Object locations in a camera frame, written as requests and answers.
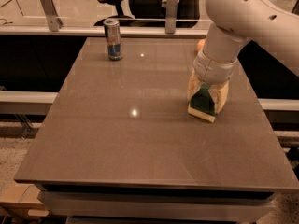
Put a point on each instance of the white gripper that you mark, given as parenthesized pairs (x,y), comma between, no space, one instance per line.
(212,69)

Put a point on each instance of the green and yellow sponge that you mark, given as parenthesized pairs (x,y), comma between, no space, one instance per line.
(201,105)

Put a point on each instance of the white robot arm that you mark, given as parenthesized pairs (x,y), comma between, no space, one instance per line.
(234,24)

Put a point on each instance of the silver blue redbull can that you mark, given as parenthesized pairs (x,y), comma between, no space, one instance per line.
(113,38)

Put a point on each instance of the orange fruit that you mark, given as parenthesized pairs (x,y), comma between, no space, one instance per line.
(200,44)

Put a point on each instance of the black office chair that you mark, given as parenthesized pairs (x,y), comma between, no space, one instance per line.
(152,13)

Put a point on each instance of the cardboard box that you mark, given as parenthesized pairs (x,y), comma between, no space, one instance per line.
(20,200)

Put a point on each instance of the middle metal bracket post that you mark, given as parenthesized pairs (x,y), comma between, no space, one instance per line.
(171,16)

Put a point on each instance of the left metal bracket post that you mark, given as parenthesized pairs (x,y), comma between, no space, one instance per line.
(53,21)

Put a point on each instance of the glass partition rail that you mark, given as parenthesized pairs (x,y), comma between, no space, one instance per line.
(99,31)

